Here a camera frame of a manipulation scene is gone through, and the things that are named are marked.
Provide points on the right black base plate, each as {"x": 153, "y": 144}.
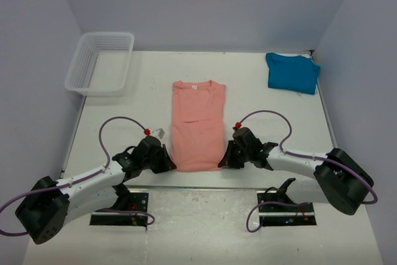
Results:
{"x": 274, "y": 215}

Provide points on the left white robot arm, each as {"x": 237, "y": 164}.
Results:
{"x": 51, "y": 205}

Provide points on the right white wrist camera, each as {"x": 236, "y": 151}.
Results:
{"x": 237, "y": 126}

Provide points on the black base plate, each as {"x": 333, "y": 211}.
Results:
{"x": 274, "y": 215}
{"x": 130, "y": 210}

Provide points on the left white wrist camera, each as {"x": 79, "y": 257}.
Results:
{"x": 157, "y": 133}

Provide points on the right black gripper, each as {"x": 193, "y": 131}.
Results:
{"x": 229, "y": 161}

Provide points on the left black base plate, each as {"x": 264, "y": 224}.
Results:
{"x": 130, "y": 210}

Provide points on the white plastic basket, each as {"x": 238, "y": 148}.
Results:
{"x": 100, "y": 64}

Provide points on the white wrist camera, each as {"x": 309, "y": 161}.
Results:
{"x": 157, "y": 133}
{"x": 237, "y": 126}

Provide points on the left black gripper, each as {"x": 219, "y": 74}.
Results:
{"x": 166, "y": 163}

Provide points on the blue folded t shirt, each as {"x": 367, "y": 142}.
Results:
{"x": 292, "y": 73}

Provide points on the pink t shirt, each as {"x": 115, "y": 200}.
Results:
{"x": 197, "y": 128}

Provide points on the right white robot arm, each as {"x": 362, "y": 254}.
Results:
{"x": 344, "y": 184}

